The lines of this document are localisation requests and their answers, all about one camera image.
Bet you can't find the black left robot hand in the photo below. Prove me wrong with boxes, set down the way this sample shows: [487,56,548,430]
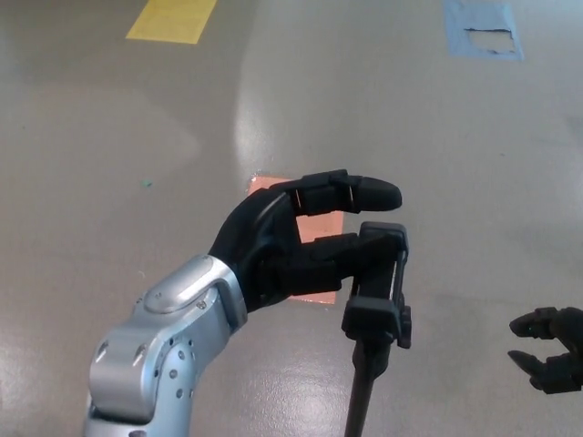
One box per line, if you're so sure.
[207,168,404,315]

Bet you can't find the torn blue floor marker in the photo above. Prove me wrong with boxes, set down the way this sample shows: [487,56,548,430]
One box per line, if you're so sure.
[444,0,525,62]

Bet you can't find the yellow floor marker rectangle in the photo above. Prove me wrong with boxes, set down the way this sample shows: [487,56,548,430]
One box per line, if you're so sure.
[125,0,219,46]

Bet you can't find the orange floor marker rectangle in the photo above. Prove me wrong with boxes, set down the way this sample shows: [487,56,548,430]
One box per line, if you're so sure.
[247,175,345,306]

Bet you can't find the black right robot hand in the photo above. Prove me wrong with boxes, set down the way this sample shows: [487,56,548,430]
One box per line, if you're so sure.
[507,306,583,396]

